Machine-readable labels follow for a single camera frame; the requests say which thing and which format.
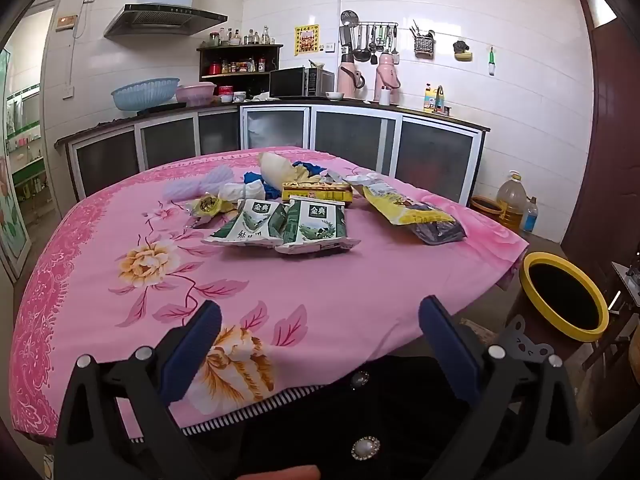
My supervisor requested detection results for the black cutout metal plate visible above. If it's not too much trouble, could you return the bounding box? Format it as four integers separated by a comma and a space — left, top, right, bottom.
502, 314, 554, 361

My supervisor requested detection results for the green white milk packet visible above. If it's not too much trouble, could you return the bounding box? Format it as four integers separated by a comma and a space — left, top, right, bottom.
201, 199, 289, 248
275, 197, 361, 255

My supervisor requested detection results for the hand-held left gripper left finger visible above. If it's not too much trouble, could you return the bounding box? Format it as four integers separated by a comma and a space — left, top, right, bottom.
54, 300, 223, 480

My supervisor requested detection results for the yellow cardboard box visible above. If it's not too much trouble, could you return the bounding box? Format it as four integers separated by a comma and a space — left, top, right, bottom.
281, 181, 354, 208

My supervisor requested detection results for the orange basket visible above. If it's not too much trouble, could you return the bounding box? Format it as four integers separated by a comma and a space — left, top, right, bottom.
469, 195, 506, 218

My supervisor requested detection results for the cream plastic bag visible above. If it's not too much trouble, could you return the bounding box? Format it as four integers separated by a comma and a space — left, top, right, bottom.
258, 152, 326, 188

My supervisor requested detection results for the yellow print white wrapper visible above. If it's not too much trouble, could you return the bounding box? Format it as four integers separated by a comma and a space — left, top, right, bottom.
186, 194, 236, 229

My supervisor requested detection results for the large cooking oil bottle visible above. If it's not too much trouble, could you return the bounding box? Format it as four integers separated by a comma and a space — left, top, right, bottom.
496, 171, 530, 233

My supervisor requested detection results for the yellow wall poster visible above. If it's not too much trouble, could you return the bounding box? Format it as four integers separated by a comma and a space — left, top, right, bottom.
294, 24, 320, 56

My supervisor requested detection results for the pink floral tablecloth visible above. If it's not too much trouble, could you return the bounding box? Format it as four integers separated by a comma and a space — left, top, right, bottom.
9, 146, 531, 441

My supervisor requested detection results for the brown wooden door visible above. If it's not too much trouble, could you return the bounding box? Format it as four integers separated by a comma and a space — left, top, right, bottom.
565, 0, 640, 311

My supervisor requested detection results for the blue plastic basin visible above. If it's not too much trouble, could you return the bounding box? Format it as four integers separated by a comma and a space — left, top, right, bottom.
111, 77, 181, 112

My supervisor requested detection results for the white rolled cloth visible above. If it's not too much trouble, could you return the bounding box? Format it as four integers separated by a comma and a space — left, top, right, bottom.
218, 181, 266, 206

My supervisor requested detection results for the dark wooden corner shelf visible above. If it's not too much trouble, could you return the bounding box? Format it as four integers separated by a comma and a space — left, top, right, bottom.
196, 43, 284, 96

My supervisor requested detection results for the yellow rimmed black bin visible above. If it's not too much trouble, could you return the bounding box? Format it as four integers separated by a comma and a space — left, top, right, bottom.
518, 251, 611, 343

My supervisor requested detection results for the row of hanging kitchen utensils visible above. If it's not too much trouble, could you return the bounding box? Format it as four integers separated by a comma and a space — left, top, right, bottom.
340, 10, 400, 65

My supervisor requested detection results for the row of spice jars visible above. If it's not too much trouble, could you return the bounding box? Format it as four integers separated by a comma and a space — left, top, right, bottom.
209, 57, 266, 75

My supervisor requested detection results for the pink thermos flask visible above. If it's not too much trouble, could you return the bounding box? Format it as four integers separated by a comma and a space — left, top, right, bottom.
374, 51, 402, 103
337, 53, 365, 102

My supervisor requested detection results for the yellow black snack bag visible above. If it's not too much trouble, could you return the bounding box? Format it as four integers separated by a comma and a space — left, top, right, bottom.
361, 183, 467, 246

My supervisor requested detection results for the pink plastic basin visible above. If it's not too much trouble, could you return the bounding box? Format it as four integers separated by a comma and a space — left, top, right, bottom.
175, 83, 217, 107

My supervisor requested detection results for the kitchen cabinet counter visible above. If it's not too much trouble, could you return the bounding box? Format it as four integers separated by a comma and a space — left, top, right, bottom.
55, 101, 491, 206

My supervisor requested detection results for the black microwave oven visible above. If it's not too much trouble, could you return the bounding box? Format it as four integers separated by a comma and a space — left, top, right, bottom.
269, 66, 335, 99

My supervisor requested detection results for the small blue label bottle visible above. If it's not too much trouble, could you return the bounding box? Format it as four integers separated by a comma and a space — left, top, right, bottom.
520, 196, 540, 238

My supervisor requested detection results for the wall chopstick holder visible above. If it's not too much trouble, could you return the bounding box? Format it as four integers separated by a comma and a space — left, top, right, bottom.
410, 20, 436, 58

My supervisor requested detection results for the row of glass bottles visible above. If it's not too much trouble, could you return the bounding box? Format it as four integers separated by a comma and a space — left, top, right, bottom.
207, 25, 276, 47

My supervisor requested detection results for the blue cloth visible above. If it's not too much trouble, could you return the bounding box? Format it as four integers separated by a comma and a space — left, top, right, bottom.
243, 160, 328, 200

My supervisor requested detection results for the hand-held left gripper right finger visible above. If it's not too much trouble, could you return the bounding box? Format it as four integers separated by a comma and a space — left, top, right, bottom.
419, 295, 583, 480

